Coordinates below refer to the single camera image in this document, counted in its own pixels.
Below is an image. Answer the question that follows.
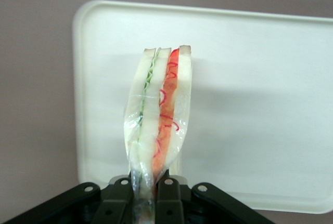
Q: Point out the beige rectangular tray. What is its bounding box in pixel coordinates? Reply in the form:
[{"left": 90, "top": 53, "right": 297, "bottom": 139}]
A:
[{"left": 72, "top": 0, "right": 333, "bottom": 214}]

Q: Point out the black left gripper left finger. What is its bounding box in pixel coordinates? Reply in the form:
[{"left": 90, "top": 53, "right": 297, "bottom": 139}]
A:
[{"left": 2, "top": 177, "right": 136, "bottom": 224}]

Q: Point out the triangle sandwich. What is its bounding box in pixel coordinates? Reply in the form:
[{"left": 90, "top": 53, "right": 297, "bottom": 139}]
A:
[{"left": 122, "top": 44, "right": 194, "bottom": 224}]

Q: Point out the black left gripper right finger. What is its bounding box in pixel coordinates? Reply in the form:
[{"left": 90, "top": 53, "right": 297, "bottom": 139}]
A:
[{"left": 155, "top": 176, "right": 277, "bottom": 224}]

